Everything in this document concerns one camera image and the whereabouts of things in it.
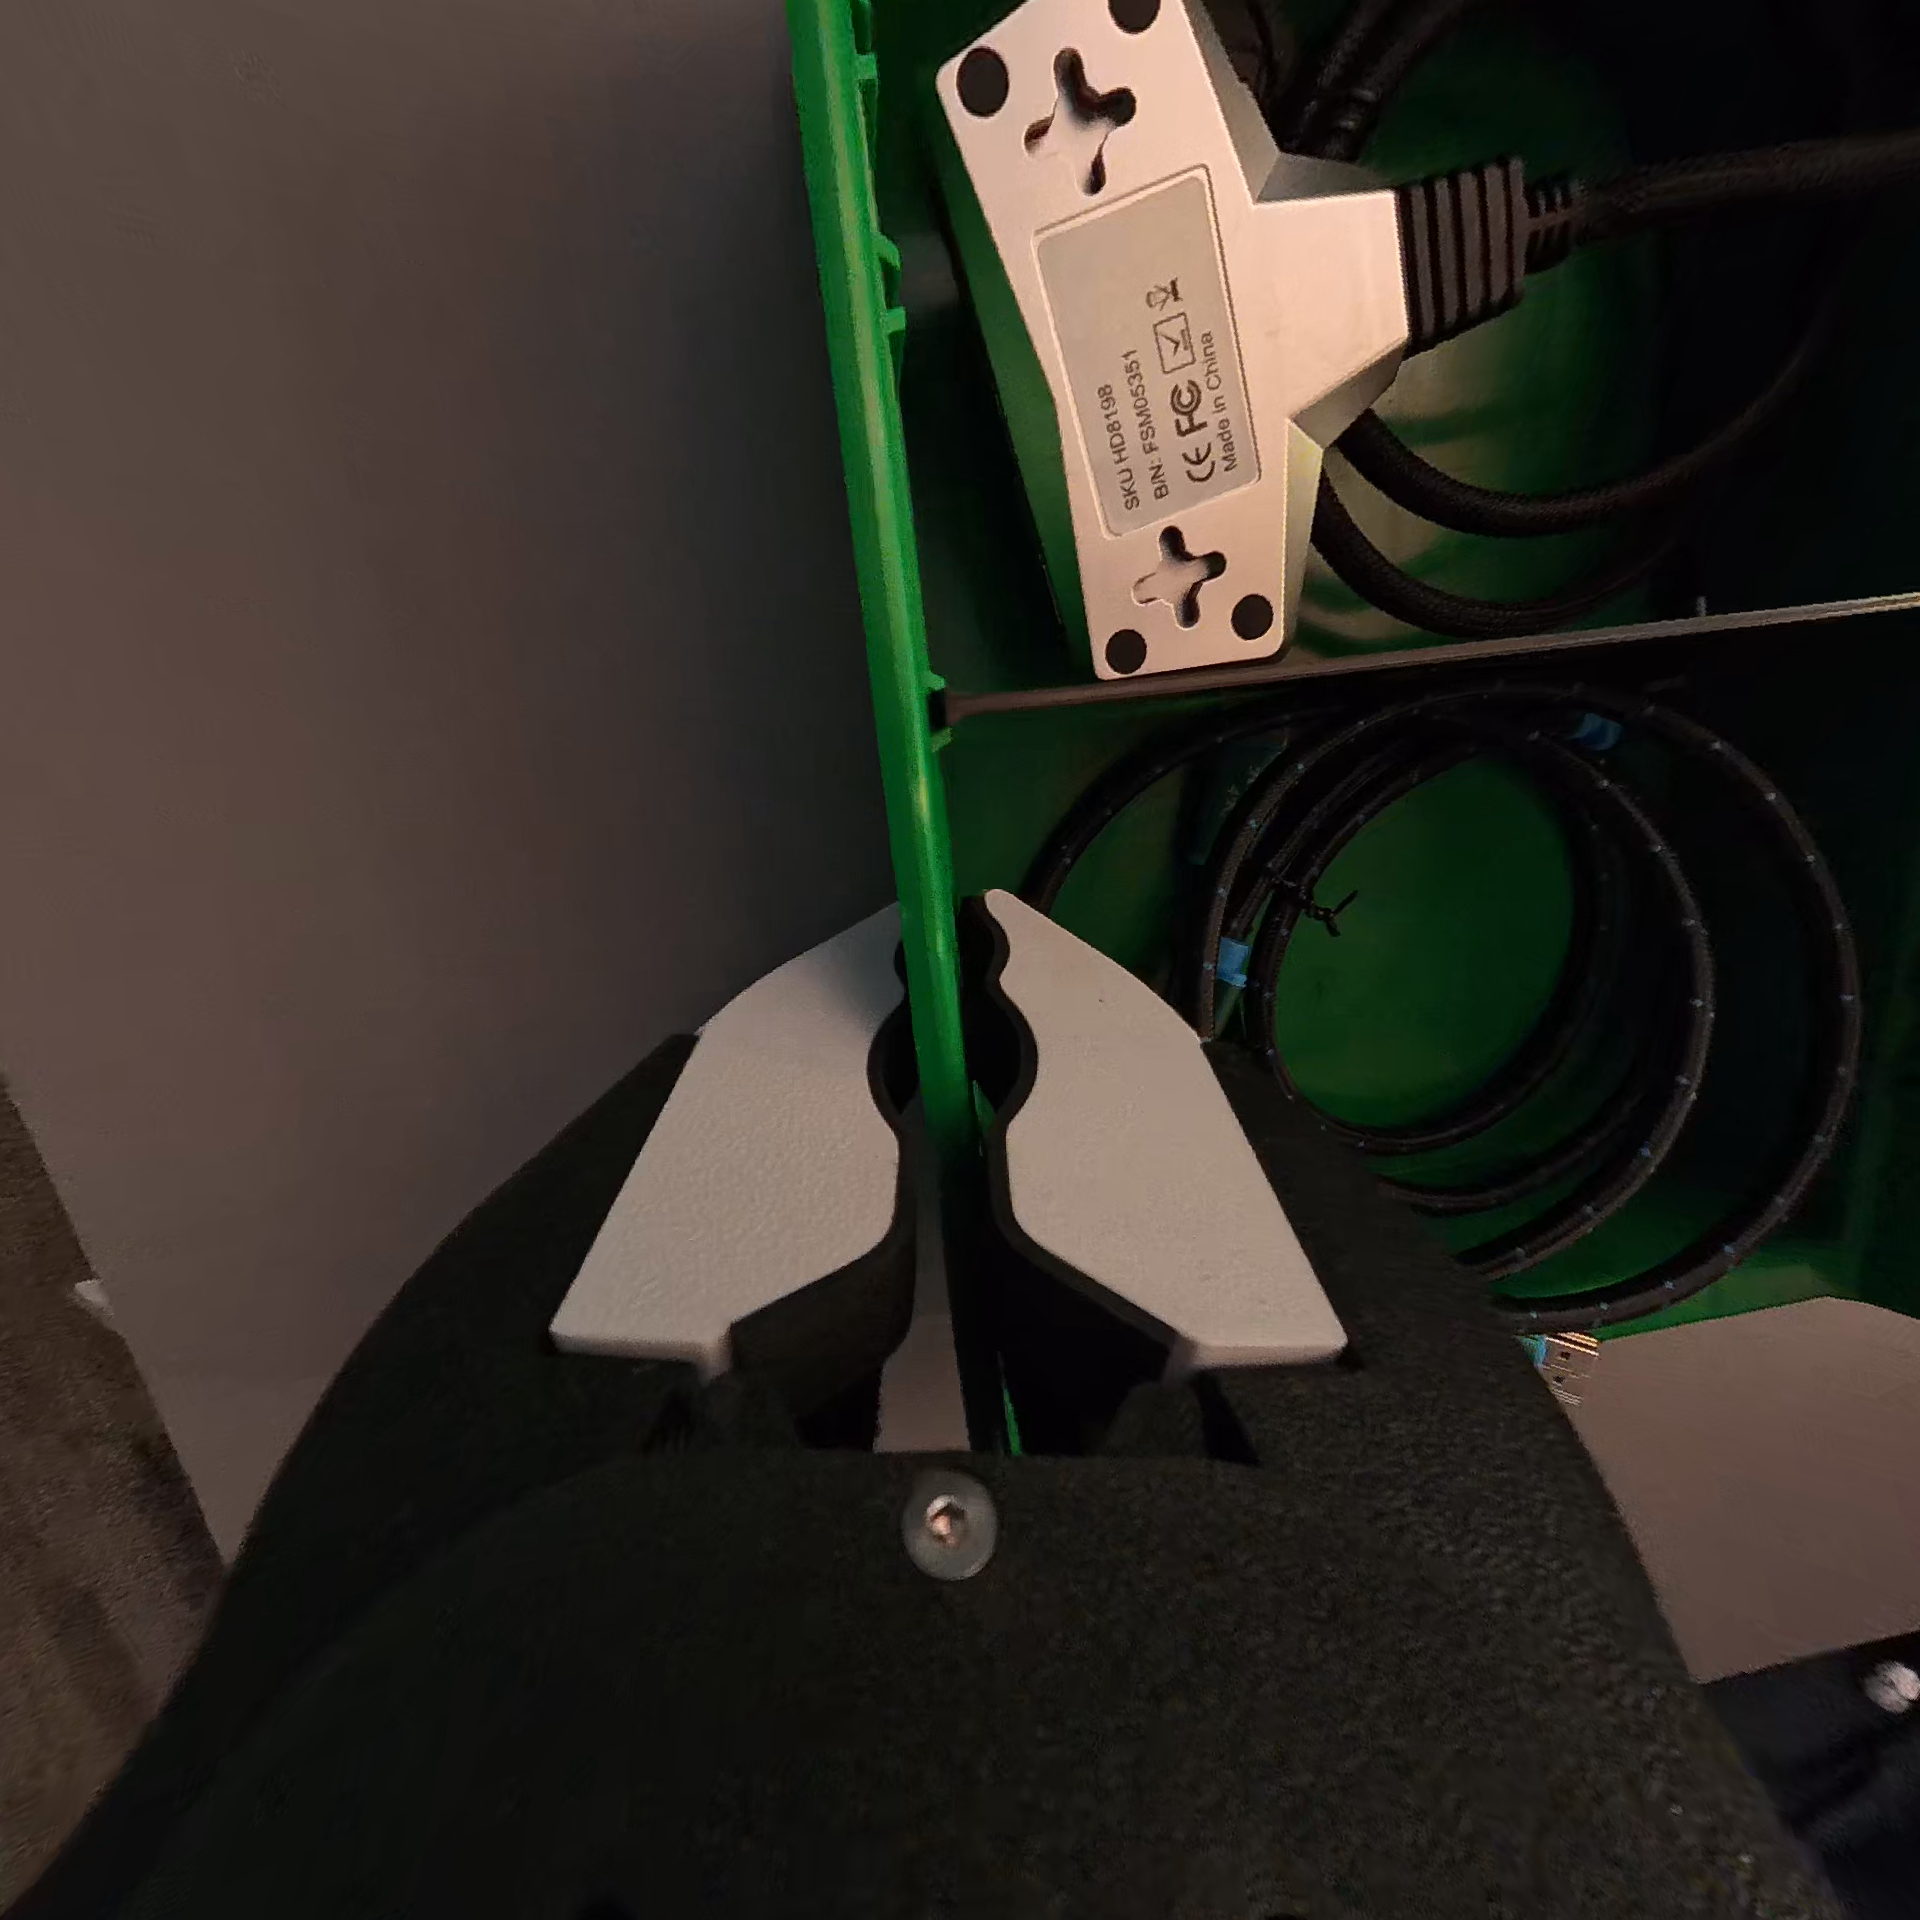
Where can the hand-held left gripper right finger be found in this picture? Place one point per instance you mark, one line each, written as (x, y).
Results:
(1159, 1188)

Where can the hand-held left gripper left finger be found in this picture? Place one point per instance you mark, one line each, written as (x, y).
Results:
(750, 1171)

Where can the green plastic bin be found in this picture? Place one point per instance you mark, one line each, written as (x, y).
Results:
(880, 445)

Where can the black bin divider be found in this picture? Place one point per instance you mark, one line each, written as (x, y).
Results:
(1499, 647)

